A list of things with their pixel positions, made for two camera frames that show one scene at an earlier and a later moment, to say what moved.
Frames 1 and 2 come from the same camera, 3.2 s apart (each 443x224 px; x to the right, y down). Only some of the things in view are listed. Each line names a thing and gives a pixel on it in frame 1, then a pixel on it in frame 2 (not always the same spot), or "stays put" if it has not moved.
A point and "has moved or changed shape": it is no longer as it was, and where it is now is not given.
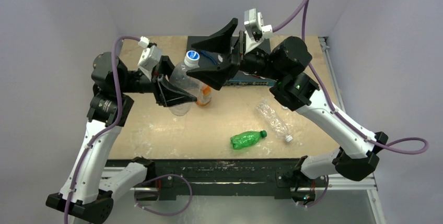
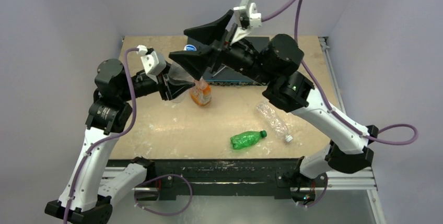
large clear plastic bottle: x=200 y=91 has moved or changed shape
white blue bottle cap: x=191 y=59 has moved or changed shape
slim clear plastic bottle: x=274 y=118 stays put
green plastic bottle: x=246 y=139 stays put
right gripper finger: x=217 y=75 -> x=198 y=61
